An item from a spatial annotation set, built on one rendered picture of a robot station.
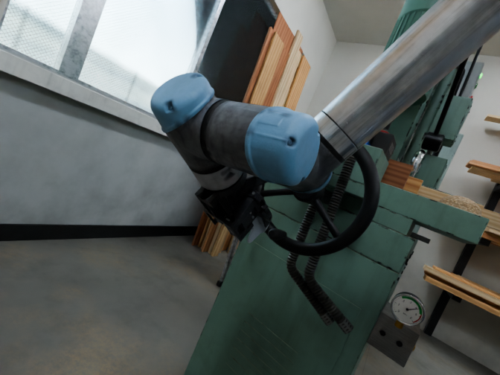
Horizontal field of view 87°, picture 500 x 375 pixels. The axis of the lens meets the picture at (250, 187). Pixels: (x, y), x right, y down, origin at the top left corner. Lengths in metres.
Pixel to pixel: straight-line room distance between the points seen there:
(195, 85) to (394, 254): 0.60
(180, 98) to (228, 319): 0.77
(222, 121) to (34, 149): 1.42
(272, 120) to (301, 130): 0.03
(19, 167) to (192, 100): 1.41
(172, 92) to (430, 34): 0.30
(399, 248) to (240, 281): 0.47
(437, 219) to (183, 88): 0.61
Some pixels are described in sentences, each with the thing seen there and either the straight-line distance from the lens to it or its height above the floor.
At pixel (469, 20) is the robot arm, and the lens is 0.41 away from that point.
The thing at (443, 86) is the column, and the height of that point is 1.33.
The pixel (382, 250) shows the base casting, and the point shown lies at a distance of 0.74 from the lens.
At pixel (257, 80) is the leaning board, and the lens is 2.37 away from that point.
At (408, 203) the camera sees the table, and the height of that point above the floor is 0.87.
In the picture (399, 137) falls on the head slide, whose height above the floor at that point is 1.09.
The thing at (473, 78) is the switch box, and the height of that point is 1.42.
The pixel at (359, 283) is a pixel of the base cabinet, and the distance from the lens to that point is 0.76.
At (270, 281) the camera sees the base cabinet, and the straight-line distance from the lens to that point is 0.84.
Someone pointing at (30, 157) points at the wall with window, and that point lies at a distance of 1.65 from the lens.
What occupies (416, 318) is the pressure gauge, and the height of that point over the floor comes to 0.65.
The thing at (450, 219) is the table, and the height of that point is 0.87.
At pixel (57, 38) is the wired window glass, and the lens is 1.68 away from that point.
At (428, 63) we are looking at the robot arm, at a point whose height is 1.00.
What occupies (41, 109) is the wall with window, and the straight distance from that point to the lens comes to 1.61.
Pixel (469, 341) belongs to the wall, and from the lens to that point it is 3.37.
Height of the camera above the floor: 0.81
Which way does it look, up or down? 4 degrees down
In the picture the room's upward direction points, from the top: 23 degrees clockwise
